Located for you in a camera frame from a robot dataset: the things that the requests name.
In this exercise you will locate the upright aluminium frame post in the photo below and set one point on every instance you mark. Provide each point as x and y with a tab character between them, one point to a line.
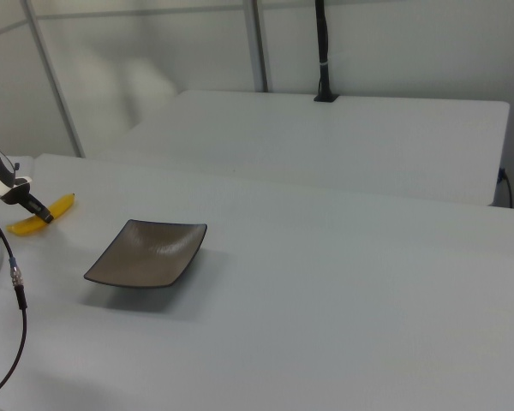
257	47

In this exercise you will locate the white background table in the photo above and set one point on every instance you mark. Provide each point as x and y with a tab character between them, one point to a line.
325	141

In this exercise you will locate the slanted aluminium frame post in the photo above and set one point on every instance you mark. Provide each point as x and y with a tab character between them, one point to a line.
53	81

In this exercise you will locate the black pole with base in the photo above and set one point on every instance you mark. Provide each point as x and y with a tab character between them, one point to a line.
324	47

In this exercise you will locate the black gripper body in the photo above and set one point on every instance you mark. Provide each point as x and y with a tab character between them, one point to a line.
16	194

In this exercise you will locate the yellow banana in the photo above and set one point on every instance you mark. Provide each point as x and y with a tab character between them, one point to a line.
62	206

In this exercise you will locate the square brown ceramic plate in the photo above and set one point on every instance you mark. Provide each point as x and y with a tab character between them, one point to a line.
147	253

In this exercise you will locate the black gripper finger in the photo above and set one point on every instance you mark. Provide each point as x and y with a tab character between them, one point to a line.
39	210

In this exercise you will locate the horizontal aluminium frame bar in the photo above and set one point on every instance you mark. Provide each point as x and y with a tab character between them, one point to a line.
154	10

